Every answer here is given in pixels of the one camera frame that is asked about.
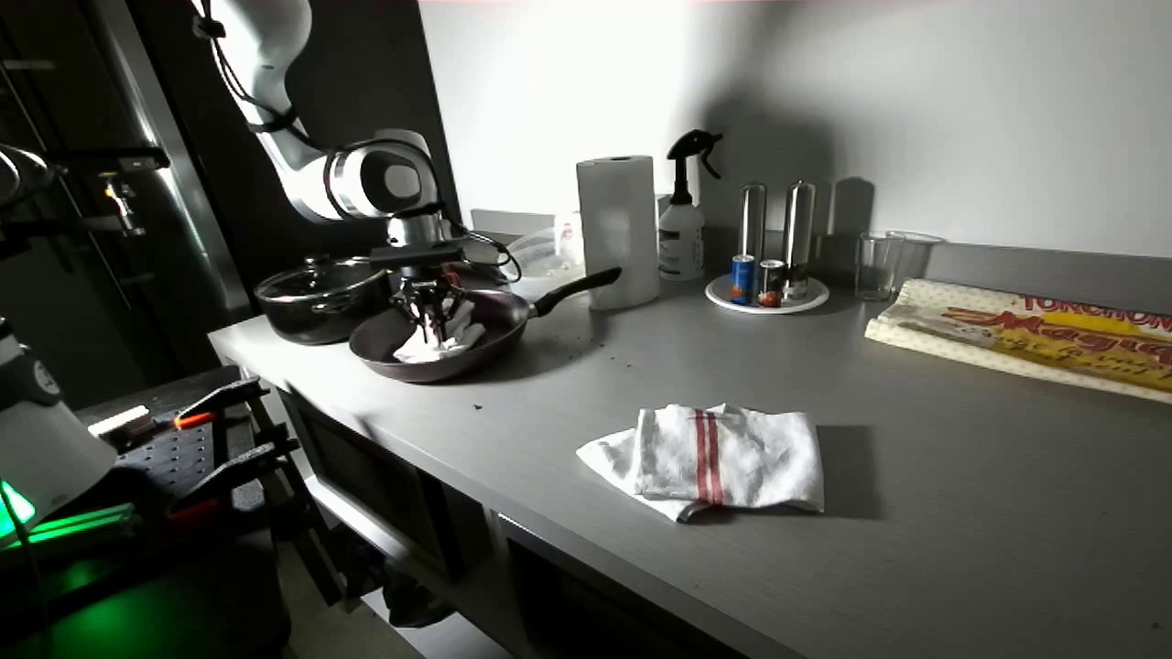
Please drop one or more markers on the slim steel shaker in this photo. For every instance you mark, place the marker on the slim steel shaker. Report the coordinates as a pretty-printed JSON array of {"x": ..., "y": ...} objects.
[{"x": 753, "y": 221}]

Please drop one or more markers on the white spray bottle black trigger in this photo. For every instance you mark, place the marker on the white spray bottle black trigger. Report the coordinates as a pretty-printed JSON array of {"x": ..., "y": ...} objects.
[{"x": 677, "y": 241}]

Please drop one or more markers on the dark frying pan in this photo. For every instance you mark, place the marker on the dark frying pan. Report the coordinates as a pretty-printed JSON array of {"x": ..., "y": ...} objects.
[{"x": 487, "y": 341}]

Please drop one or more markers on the black bar clamp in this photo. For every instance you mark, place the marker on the black bar clamp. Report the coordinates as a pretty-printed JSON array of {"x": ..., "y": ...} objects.
[{"x": 240, "y": 472}]

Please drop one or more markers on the folded white red-striped towel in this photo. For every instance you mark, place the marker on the folded white red-striped towel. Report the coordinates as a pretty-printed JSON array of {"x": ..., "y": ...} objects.
[{"x": 745, "y": 459}]

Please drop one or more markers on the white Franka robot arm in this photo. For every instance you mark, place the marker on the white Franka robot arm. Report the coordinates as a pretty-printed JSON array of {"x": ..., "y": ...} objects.
[{"x": 367, "y": 178}]

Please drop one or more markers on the white paper towel roll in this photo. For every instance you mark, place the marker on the white paper towel roll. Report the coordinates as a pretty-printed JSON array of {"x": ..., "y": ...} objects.
[{"x": 616, "y": 233}]

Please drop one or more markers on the black pot with glass lid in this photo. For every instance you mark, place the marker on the black pot with glass lid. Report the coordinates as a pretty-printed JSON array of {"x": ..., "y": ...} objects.
[{"x": 315, "y": 294}]

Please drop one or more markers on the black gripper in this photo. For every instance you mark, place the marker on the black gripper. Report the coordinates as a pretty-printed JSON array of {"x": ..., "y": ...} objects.
[{"x": 428, "y": 272}]

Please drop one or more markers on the small white towel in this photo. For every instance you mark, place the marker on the small white towel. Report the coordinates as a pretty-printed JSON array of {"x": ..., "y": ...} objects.
[{"x": 423, "y": 349}]

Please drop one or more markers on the dark brown can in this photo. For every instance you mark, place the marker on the dark brown can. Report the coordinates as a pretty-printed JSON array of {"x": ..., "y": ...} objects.
[{"x": 771, "y": 283}]

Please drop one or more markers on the clear glass cup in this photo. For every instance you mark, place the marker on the clear glass cup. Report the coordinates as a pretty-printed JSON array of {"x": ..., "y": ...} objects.
[{"x": 907, "y": 258}]

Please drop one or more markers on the white plate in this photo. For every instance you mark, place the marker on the white plate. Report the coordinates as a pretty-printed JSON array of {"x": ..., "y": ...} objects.
[{"x": 808, "y": 298}]

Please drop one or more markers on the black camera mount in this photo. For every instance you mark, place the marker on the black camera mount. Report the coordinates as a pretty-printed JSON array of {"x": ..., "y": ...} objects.
[{"x": 109, "y": 183}]

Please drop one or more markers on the blue can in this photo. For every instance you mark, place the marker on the blue can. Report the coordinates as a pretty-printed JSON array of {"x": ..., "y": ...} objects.
[{"x": 739, "y": 280}]

